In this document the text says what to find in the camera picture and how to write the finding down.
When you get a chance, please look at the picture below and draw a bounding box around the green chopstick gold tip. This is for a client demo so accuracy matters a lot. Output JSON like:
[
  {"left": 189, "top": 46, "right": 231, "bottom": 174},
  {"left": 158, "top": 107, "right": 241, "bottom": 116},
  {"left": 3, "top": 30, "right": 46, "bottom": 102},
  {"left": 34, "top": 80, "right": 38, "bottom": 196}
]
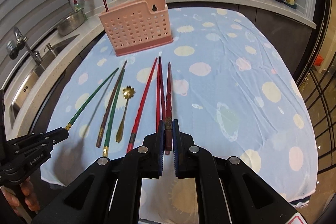
[{"left": 64, "top": 67, "right": 120, "bottom": 131}]

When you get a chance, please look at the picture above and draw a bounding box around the chrome kitchen faucet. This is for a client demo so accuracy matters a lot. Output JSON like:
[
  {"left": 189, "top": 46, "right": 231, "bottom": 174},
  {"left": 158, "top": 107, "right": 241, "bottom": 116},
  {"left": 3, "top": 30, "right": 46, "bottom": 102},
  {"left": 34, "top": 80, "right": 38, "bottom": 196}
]
[{"left": 6, "top": 26, "right": 43, "bottom": 65}]

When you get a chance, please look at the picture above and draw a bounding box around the left hand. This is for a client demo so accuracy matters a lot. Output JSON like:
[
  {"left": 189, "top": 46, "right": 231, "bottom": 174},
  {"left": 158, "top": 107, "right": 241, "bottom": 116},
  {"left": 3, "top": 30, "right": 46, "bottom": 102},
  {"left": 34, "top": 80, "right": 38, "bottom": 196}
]
[{"left": 0, "top": 176, "right": 42, "bottom": 219}]

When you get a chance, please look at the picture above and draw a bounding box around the bright red chopstick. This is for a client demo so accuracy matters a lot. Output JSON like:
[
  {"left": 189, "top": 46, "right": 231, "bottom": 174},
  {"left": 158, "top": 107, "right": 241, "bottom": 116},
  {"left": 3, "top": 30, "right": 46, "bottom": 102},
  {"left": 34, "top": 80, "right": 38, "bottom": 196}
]
[{"left": 126, "top": 57, "right": 158, "bottom": 153}]

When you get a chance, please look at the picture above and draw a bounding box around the stainless steel sink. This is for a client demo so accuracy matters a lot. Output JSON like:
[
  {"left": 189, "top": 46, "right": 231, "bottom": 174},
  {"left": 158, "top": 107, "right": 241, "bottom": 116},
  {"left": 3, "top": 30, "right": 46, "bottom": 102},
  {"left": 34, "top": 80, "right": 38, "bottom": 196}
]
[{"left": 9, "top": 35, "right": 78, "bottom": 126}]

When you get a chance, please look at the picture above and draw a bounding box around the brown chopstick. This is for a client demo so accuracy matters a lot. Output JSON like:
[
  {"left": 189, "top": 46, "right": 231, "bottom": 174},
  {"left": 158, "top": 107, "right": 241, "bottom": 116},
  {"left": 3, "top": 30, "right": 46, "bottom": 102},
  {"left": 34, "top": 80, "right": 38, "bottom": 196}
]
[{"left": 96, "top": 61, "right": 127, "bottom": 148}]

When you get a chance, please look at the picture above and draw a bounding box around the gold flower spoon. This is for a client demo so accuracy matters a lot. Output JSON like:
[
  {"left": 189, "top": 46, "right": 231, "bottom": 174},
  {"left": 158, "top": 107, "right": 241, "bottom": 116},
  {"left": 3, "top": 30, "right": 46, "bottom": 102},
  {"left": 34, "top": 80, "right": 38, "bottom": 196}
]
[{"left": 115, "top": 86, "right": 135, "bottom": 143}]

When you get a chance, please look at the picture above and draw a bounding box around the blue dotted tablecloth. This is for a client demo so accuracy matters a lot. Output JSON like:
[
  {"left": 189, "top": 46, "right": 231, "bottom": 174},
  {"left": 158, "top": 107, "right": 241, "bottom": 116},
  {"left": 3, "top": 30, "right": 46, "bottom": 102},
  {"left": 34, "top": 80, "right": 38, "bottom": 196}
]
[{"left": 41, "top": 7, "right": 318, "bottom": 208}]

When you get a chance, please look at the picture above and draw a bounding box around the steel mixing bowl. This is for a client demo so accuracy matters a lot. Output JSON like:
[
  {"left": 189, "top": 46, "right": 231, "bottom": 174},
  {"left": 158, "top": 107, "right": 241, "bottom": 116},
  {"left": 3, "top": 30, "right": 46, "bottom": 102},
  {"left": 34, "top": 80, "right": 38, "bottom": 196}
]
[{"left": 56, "top": 10, "right": 86, "bottom": 36}]

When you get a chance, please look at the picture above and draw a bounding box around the pink perforated utensil holder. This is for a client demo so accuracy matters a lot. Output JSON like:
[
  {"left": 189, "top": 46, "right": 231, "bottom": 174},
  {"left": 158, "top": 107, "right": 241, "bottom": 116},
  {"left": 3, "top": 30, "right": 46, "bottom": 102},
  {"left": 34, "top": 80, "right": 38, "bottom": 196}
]
[{"left": 99, "top": 0, "right": 173, "bottom": 56}]

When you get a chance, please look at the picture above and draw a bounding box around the green dish soap bottle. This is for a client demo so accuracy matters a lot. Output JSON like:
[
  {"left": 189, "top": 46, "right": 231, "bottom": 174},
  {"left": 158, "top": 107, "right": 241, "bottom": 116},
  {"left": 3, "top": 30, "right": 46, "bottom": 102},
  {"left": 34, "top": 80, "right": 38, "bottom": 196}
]
[{"left": 73, "top": 0, "right": 82, "bottom": 12}]

